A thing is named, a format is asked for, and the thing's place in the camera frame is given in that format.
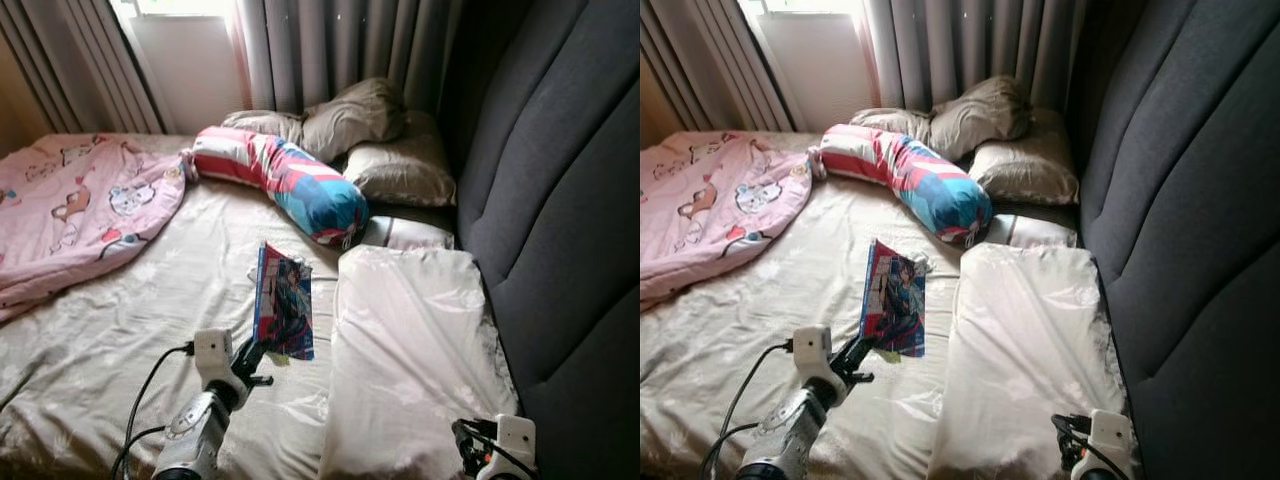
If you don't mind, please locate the bright window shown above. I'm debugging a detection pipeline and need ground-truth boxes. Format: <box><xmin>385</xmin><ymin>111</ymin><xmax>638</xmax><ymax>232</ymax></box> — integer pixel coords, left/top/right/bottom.
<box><xmin>745</xmin><ymin>0</ymin><xmax>871</xmax><ymax>16</ymax></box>
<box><xmin>110</xmin><ymin>0</ymin><xmax>241</xmax><ymax>19</ymax></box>

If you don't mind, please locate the pink cartoon print quilt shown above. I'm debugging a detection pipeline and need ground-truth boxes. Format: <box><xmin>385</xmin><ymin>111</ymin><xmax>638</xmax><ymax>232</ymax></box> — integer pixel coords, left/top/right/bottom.
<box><xmin>0</xmin><ymin>133</ymin><xmax>189</xmax><ymax>323</ymax></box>
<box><xmin>640</xmin><ymin>130</ymin><xmax>813</xmax><ymax>311</ymax></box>

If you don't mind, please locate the silver white satin pillow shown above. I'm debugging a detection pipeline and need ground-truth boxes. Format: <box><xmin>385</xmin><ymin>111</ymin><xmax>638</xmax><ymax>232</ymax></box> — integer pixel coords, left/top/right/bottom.
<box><xmin>985</xmin><ymin>213</ymin><xmax>1079</xmax><ymax>249</ymax></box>
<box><xmin>360</xmin><ymin>215</ymin><xmax>456</xmax><ymax>251</ymax></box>

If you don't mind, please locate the large white pillow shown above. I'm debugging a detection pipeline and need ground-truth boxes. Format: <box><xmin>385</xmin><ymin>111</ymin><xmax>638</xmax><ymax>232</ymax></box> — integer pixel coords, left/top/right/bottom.
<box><xmin>318</xmin><ymin>245</ymin><xmax>523</xmax><ymax>480</ymax></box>
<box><xmin>928</xmin><ymin>243</ymin><xmax>1129</xmax><ymax>480</ymax></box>

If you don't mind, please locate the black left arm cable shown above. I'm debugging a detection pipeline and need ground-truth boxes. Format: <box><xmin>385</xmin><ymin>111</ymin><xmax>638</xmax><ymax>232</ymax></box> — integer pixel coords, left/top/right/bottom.
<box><xmin>700</xmin><ymin>340</ymin><xmax>796</xmax><ymax>480</ymax></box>
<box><xmin>108</xmin><ymin>343</ymin><xmax>197</xmax><ymax>480</ymax></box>

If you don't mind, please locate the red blue striped bolster pillow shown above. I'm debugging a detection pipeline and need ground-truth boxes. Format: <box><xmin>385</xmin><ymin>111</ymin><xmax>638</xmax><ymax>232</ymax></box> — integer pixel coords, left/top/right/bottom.
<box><xmin>190</xmin><ymin>125</ymin><xmax>371</xmax><ymax>249</ymax></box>
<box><xmin>815</xmin><ymin>123</ymin><xmax>994</xmax><ymax>248</ymax></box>

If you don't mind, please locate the dark grey padded headboard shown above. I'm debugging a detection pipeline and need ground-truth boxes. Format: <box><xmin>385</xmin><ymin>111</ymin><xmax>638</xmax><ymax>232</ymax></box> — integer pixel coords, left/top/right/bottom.
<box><xmin>440</xmin><ymin>0</ymin><xmax>640</xmax><ymax>480</ymax></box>
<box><xmin>1065</xmin><ymin>0</ymin><xmax>1280</xmax><ymax>480</ymax></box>

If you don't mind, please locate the pale pink sheer curtain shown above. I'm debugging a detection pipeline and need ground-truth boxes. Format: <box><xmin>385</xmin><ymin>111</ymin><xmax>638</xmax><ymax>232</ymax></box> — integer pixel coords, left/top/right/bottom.
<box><xmin>855</xmin><ymin>0</ymin><xmax>881</xmax><ymax>106</ymax></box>
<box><xmin>225</xmin><ymin>0</ymin><xmax>253</xmax><ymax>109</ymax></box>

